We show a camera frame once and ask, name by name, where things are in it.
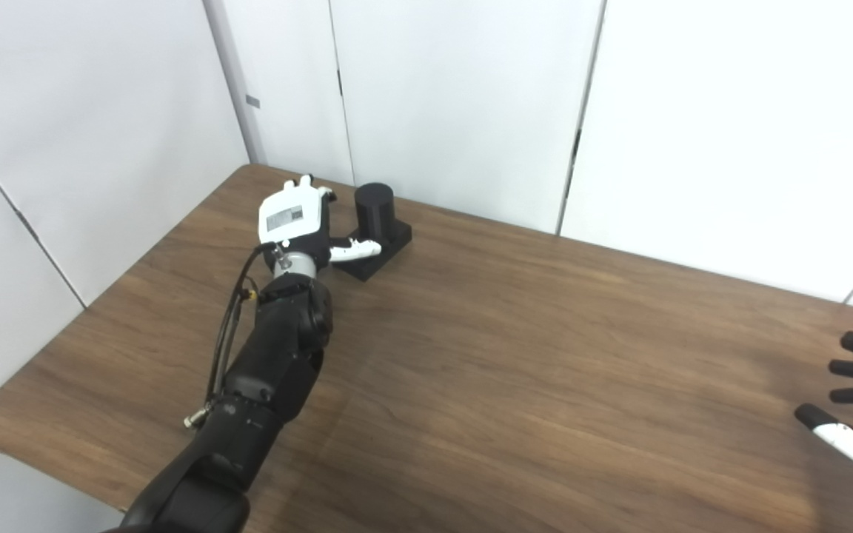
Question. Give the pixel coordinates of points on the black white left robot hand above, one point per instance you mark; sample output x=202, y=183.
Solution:
x=289, y=215

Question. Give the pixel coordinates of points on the black peg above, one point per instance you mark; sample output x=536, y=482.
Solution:
x=376, y=215

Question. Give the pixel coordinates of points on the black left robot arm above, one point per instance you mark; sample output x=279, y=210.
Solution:
x=263, y=385

